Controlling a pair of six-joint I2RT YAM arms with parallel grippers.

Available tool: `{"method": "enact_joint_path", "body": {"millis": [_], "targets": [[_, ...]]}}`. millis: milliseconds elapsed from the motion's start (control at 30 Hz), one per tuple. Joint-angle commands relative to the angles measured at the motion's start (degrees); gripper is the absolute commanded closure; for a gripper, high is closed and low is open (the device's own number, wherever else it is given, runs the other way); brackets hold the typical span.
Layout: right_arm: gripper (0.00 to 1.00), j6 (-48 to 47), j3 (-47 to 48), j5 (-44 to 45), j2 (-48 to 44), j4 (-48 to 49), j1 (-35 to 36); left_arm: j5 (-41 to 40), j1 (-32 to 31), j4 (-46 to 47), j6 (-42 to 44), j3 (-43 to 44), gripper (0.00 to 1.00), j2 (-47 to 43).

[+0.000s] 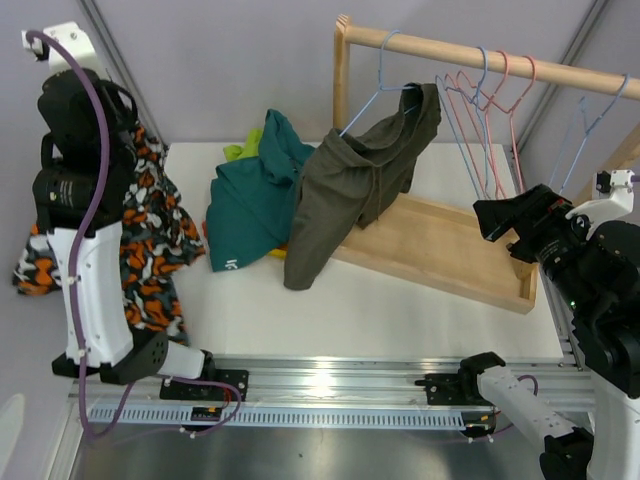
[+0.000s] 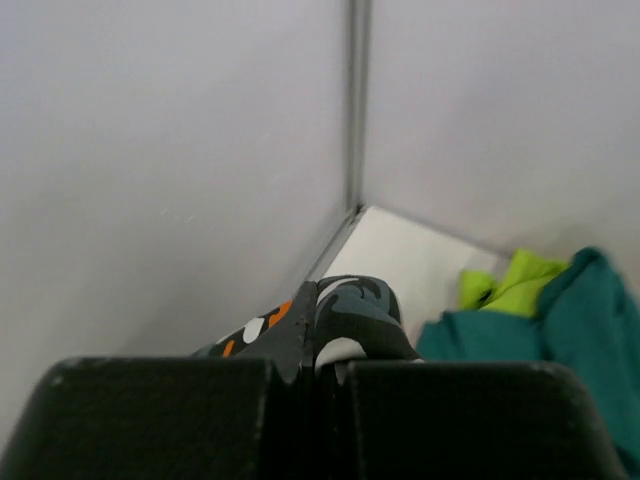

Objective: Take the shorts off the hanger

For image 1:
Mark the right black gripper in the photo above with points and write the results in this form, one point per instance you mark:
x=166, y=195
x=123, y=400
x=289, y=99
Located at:
x=537, y=209

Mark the olive grey shorts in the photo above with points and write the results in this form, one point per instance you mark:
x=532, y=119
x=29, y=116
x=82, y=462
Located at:
x=350, y=180

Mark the teal shorts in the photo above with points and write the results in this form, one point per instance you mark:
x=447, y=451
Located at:
x=253, y=199

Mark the lime green shorts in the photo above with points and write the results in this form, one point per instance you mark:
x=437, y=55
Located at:
x=249, y=149

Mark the camouflage patterned shorts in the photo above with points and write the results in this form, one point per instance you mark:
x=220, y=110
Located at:
x=159, y=238

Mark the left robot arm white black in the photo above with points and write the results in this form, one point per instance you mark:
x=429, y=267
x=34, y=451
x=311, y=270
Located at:
x=115, y=232

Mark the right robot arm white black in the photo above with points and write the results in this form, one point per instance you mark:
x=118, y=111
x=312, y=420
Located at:
x=591, y=256

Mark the yellow plastic tray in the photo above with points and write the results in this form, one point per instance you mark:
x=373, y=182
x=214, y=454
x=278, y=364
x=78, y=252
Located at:
x=279, y=252

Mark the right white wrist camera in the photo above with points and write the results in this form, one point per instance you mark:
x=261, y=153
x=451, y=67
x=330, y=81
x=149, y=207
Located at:
x=607, y=195

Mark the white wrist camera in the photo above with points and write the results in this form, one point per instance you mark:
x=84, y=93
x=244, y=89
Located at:
x=76, y=43
x=607, y=195

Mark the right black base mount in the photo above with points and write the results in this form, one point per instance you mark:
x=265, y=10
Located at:
x=443, y=389

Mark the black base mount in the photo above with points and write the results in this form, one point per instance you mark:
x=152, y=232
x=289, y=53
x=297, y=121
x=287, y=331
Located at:
x=443, y=389
x=184, y=391

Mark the slotted cable duct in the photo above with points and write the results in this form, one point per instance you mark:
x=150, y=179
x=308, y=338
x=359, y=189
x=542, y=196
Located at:
x=414, y=419

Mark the aluminium mounting rail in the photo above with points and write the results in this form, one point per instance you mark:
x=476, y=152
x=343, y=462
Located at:
x=368, y=383

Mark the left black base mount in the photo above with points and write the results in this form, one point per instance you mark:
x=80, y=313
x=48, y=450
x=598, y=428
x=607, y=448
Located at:
x=184, y=391

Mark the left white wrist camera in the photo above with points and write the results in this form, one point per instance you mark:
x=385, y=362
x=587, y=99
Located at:
x=76, y=43

